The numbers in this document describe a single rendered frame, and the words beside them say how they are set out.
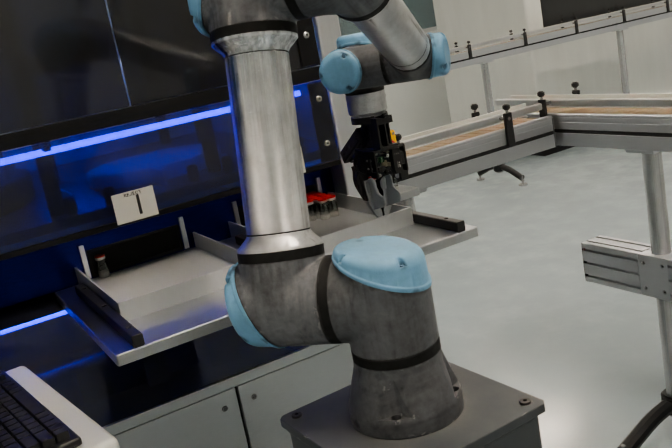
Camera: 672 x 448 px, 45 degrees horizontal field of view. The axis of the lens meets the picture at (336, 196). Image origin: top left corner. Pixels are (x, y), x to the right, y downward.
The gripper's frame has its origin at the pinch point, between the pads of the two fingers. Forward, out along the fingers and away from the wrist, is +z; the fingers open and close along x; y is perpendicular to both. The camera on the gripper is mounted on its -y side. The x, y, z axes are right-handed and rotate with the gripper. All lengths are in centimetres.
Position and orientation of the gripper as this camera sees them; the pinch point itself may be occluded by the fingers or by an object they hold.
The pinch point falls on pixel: (380, 213)
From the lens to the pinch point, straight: 162.5
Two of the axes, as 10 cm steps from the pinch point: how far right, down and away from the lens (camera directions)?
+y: 4.9, 1.0, -8.7
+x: 8.5, -2.6, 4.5
